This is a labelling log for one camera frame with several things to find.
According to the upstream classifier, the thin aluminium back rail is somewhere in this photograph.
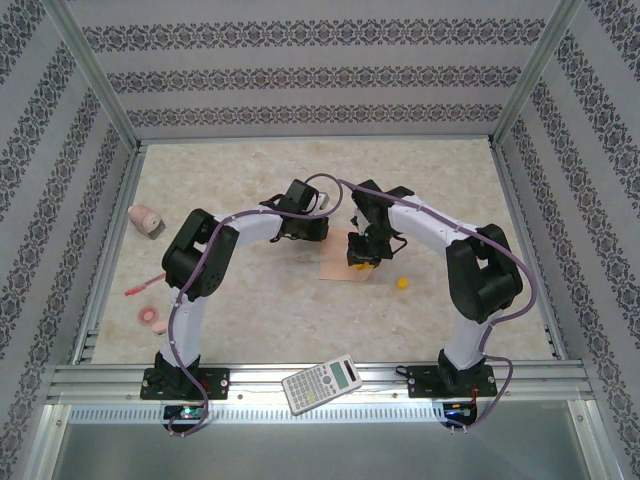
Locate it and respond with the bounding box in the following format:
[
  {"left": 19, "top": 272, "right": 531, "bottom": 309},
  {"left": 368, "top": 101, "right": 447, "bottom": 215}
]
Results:
[{"left": 134, "top": 133, "right": 497, "bottom": 147}]

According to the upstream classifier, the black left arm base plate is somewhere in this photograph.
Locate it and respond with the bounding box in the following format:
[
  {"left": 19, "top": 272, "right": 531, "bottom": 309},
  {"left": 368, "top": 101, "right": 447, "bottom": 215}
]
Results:
[{"left": 139, "top": 367, "right": 231, "bottom": 401}]

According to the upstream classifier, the grey metal shelf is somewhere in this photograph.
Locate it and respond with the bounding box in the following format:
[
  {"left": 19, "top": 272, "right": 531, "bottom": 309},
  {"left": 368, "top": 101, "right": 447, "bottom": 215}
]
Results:
[{"left": 49, "top": 423, "right": 591, "bottom": 480}]

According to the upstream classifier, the slotted metal cable tray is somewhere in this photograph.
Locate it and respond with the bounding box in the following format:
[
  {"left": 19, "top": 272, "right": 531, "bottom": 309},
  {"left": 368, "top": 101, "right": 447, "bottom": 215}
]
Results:
[{"left": 67, "top": 402, "right": 446, "bottom": 425}]

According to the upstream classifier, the pink paper envelope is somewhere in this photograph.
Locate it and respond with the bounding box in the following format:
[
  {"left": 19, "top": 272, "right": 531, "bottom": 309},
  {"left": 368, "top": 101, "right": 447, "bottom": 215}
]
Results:
[{"left": 318, "top": 227, "right": 374, "bottom": 282}]

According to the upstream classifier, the aluminium front rail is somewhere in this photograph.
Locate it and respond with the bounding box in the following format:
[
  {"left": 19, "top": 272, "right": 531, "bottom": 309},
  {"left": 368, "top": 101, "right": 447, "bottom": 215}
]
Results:
[{"left": 49, "top": 363, "right": 594, "bottom": 402}]

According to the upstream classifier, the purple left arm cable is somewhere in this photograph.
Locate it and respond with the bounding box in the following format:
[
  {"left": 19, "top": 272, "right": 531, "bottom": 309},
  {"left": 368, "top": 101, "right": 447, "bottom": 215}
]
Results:
[{"left": 167, "top": 172, "right": 345, "bottom": 439}]

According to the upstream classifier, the pink pencil sharpener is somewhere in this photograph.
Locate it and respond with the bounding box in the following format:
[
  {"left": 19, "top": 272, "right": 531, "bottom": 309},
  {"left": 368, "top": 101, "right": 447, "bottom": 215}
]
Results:
[{"left": 127, "top": 203, "right": 167, "bottom": 238}]

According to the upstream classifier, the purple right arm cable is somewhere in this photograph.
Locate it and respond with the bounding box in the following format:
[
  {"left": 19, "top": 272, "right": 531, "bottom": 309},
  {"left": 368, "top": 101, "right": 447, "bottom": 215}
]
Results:
[{"left": 337, "top": 178, "right": 536, "bottom": 437}]

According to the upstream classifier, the aluminium frame post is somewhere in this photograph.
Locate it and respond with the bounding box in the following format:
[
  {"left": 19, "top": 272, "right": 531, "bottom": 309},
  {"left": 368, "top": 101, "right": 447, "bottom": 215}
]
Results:
[
  {"left": 489, "top": 0, "right": 586, "bottom": 151},
  {"left": 42, "top": 0, "right": 144, "bottom": 154}
]

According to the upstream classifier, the aluminium frame leg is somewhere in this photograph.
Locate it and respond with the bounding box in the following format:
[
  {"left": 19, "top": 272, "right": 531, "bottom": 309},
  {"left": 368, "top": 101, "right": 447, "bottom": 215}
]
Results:
[
  {"left": 19, "top": 403, "right": 69, "bottom": 480},
  {"left": 569, "top": 399, "right": 619, "bottom": 480}
]

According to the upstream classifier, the grey scientific calculator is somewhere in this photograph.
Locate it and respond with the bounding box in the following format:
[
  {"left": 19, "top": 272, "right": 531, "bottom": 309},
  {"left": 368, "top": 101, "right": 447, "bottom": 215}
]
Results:
[{"left": 280, "top": 353, "right": 364, "bottom": 416}]

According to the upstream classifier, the aluminium side rail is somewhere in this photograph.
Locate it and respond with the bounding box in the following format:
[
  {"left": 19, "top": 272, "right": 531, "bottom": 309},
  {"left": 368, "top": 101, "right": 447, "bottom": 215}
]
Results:
[
  {"left": 492, "top": 142, "right": 569, "bottom": 362},
  {"left": 69, "top": 144, "right": 146, "bottom": 365}
]

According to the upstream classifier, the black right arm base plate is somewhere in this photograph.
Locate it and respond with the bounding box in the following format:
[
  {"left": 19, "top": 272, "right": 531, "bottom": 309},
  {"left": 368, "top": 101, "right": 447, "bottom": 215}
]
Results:
[{"left": 407, "top": 364, "right": 499, "bottom": 400}]

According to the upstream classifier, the red pen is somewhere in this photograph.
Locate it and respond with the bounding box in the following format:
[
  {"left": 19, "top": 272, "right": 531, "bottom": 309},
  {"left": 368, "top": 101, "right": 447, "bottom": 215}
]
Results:
[{"left": 123, "top": 272, "right": 167, "bottom": 296}]

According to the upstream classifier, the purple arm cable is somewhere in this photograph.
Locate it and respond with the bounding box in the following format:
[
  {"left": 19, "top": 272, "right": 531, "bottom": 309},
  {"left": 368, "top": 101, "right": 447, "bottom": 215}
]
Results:
[
  {"left": 167, "top": 172, "right": 345, "bottom": 439},
  {"left": 337, "top": 178, "right": 536, "bottom": 437}
]

